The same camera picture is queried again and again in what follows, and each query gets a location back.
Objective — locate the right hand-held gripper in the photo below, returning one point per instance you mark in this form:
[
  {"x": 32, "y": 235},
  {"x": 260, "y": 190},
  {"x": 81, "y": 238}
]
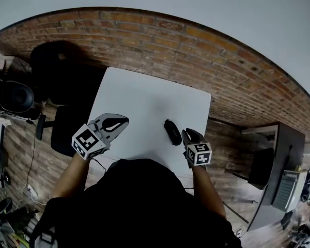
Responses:
[{"x": 199, "y": 155}]

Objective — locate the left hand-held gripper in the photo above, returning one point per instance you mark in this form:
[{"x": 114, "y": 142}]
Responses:
[{"x": 89, "y": 142}]

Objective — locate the black oval plastic case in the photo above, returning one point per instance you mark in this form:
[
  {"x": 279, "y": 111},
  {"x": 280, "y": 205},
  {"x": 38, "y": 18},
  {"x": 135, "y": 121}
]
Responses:
[{"x": 173, "y": 133}]

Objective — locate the person's left forearm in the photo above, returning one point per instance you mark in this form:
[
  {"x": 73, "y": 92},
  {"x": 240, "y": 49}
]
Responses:
[{"x": 72, "y": 177}]

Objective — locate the person's right forearm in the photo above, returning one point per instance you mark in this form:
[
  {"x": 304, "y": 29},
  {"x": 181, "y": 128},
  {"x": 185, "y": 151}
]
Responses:
[{"x": 206, "y": 190}]

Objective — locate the black office chair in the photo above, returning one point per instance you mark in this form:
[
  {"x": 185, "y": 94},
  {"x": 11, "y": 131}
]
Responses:
[{"x": 67, "y": 86}]

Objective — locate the black desk chair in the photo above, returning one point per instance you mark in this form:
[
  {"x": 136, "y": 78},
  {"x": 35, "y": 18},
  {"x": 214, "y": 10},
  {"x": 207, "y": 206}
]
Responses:
[{"x": 261, "y": 167}]

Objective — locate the person's black shirt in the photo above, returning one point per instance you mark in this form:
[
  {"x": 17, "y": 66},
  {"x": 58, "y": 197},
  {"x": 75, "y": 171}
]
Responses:
[{"x": 139, "y": 203}]

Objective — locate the black rounded device white trim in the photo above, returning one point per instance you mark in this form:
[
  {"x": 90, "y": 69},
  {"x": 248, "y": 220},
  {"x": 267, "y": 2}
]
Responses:
[{"x": 18, "y": 97}]

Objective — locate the white power strip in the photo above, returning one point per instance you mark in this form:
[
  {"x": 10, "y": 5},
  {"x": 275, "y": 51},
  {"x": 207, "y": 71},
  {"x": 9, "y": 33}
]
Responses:
[{"x": 31, "y": 190}]

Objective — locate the grey laptop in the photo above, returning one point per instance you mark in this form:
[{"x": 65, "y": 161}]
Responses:
[{"x": 284, "y": 192}]

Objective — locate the black round caster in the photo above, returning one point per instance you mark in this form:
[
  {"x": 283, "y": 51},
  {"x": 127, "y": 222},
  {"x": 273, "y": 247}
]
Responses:
[{"x": 6, "y": 178}]

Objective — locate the grey body-worn device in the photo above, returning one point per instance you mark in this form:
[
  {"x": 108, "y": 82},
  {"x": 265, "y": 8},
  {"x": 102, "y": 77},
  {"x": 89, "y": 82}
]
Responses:
[{"x": 45, "y": 238}]

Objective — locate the dark desk white frame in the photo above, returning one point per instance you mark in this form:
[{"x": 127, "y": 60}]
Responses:
[{"x": 286, "y": 143}]

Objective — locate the white wall plug adapter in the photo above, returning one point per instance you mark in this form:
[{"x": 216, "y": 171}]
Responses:
[{"x": 239, "y": 231}]

